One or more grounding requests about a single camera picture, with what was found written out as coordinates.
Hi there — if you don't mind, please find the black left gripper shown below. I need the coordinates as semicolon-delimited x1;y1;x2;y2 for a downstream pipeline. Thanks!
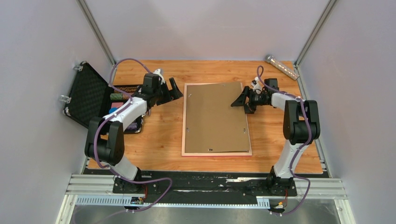
153;77;183;106

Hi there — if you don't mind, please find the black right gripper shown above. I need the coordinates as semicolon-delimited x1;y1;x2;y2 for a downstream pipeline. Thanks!
231;86;267;114

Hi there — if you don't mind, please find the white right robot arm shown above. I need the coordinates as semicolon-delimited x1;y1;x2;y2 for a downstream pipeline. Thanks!
231;78;320;195

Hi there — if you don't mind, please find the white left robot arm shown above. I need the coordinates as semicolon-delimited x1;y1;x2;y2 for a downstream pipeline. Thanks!
85;69;183;193

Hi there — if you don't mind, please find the glittery silver tube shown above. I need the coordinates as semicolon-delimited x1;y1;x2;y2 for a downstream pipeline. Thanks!
265;54;299;81

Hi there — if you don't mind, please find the black poker chip case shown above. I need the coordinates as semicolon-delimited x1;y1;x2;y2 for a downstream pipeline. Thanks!
63;61;128;128

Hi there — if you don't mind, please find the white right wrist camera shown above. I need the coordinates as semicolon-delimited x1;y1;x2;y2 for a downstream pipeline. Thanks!
250;77;262;91

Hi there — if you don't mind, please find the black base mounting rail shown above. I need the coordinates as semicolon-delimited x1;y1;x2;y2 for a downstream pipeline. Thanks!
111;169;330;205

